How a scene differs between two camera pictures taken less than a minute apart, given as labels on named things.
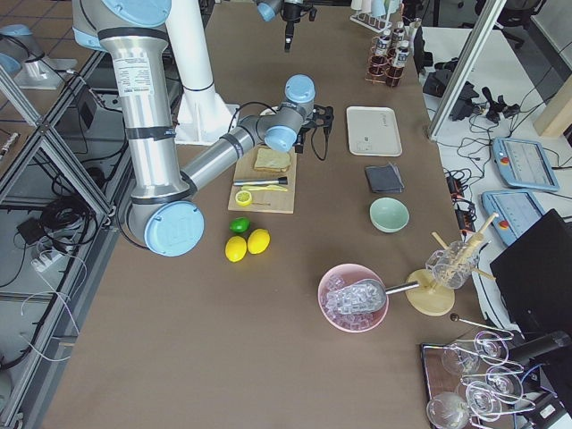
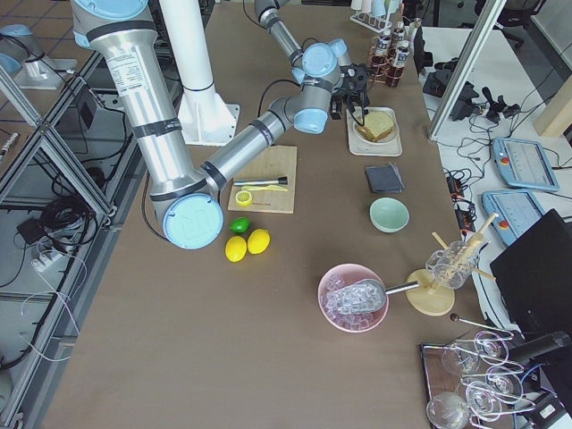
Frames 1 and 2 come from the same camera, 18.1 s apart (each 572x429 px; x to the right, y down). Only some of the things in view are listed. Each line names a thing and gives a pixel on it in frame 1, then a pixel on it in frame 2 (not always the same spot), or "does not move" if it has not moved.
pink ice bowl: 342,276 does not move
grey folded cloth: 385,179 does not move
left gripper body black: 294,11 to 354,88
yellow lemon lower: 258,241 does not move
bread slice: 269,160 to 379,122
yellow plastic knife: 269,187 does not move
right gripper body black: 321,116 to 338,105
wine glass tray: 469,380 does not move
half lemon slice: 243,197 does not move
